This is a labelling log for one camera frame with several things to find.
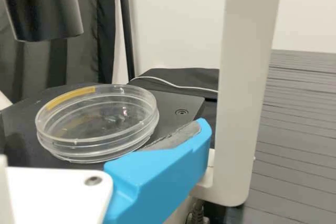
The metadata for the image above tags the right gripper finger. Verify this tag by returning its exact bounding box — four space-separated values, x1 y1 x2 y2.
103 118 212 224

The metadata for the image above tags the petri dish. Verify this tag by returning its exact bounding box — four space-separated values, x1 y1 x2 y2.
35 83 160 164

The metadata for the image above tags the cream microscope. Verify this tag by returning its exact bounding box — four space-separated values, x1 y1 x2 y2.
0 0 286 208

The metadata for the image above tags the white cable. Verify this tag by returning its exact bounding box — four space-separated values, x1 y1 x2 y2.
130 76 219 94

